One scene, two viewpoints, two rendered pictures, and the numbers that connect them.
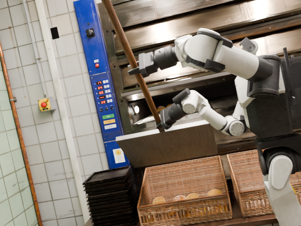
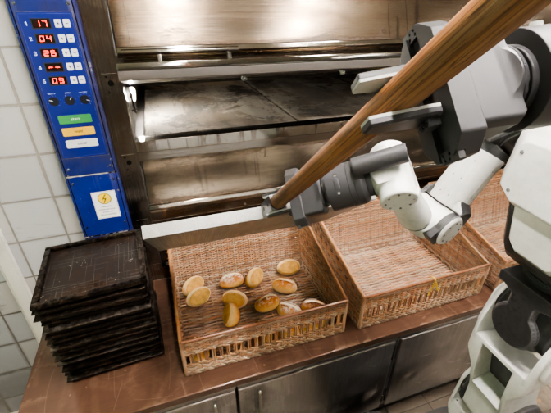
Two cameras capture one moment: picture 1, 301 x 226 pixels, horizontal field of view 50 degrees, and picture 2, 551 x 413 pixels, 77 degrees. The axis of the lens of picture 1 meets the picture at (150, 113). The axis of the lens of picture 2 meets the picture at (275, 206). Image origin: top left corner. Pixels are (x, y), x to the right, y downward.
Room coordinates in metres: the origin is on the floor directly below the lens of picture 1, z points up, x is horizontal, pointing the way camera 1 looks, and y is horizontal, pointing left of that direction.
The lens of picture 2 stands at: (1.20, 0.25, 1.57)
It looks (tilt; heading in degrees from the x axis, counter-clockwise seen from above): 30 degrees down; 332
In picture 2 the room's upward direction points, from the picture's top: straight up
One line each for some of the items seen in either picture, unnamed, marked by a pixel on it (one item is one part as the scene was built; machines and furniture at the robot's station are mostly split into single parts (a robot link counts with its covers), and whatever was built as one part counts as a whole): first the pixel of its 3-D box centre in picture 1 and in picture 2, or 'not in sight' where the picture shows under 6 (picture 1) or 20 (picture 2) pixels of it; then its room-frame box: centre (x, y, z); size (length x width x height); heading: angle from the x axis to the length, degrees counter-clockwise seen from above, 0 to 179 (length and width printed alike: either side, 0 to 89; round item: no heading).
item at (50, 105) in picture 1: (46, 104); not in sight; (2.46, 0.76, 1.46); 0.10 x 0.07 x 0.10; 81
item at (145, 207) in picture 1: (183, 189); (250, 275); (2.10, -0.11, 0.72); 0.56 x 0.49 x 0.28; 80
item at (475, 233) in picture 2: not in sight; (504, 220); (1.90, -1.31, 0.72); 0.56 x 0.49 x 0.28; 82
